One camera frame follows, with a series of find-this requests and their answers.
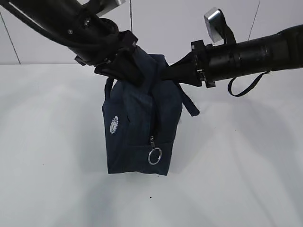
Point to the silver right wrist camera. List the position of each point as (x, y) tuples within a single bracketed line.
[(217, 27)]

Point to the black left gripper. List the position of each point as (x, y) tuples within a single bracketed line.
[(100, 43)]

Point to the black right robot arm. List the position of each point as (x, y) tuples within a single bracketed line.
[(285, 48)]

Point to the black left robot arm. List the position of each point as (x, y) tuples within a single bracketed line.
[(50, 18)]

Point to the navy blue lunch bag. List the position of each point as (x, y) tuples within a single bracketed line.
[(141, 122)]

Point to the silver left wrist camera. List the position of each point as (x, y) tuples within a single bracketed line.
[(102, 7)]

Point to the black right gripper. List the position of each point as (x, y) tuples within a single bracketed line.
[(210, 63)]

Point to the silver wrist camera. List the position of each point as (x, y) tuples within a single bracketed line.
[(102, 7), (217, 27)]

